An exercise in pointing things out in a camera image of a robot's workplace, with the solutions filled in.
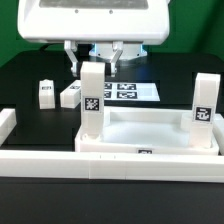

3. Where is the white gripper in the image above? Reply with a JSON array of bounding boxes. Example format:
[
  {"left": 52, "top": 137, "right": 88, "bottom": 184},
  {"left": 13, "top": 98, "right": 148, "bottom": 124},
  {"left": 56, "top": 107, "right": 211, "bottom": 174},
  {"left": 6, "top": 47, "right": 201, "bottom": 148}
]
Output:
[{"left": 17, "top": 0, "right": 170, "bottom": 77}]

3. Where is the white desk top tray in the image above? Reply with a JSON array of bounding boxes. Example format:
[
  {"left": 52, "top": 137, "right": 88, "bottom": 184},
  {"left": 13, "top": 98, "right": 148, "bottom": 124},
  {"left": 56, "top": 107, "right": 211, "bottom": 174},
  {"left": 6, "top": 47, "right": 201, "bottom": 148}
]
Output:
[{"left": 75, "top": 106, "right": 219, "bottom": 156}]

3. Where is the fiducial marker sheet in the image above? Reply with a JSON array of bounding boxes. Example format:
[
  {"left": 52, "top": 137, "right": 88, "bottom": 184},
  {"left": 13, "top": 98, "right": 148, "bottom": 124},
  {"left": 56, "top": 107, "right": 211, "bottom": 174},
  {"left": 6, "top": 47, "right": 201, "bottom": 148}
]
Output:
[{"left": 104, "top": 82, "right": 160, "bottom": 102}]

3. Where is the white left fence block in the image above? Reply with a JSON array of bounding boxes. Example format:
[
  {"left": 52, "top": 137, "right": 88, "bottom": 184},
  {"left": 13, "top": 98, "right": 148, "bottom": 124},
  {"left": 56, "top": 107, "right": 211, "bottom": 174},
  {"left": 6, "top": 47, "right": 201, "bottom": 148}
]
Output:
[{"left": 0, "top": 108, "right": 17, "bottom": 146}]

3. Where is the white fence block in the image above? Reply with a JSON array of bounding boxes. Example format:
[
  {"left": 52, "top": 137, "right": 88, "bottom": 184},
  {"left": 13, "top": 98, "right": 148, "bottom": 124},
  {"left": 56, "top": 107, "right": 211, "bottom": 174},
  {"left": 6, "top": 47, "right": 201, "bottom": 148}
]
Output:
[
  {"left": 213, "top": 114, "right": 224, "bottom": 155},
  {"left": 0, "top": 108, "right": 17, "bottom": 146}
]

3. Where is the white front fence bar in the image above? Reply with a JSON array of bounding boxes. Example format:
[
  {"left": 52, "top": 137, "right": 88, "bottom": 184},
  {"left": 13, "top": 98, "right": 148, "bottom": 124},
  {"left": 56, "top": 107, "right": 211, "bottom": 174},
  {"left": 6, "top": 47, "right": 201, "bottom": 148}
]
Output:
[{"left": 0, "top": 150, "right": 224, "bottom": 183}]

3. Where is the white right fence block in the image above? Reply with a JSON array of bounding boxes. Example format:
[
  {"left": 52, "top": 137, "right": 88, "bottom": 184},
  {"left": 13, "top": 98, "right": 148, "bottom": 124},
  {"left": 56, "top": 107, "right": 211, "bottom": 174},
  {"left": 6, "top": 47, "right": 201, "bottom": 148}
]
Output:
[{"left": 213, "top": 114, "right": 224, "bottom": 155}]

